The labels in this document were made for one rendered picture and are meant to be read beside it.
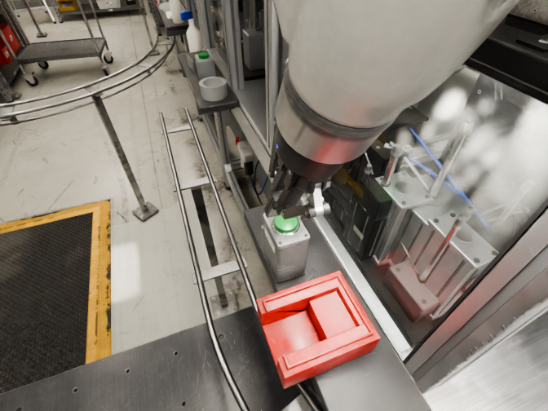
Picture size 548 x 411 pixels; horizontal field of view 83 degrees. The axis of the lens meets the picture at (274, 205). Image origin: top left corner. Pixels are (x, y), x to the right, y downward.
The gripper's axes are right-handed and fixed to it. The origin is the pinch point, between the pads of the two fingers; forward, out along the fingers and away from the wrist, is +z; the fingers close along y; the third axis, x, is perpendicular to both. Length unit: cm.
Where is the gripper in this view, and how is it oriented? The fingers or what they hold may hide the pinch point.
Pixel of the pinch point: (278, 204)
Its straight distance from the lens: 46.0
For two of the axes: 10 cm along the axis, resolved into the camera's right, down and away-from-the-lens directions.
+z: -1.8, 3.5, 9.2
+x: -9.4, 2.1, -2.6
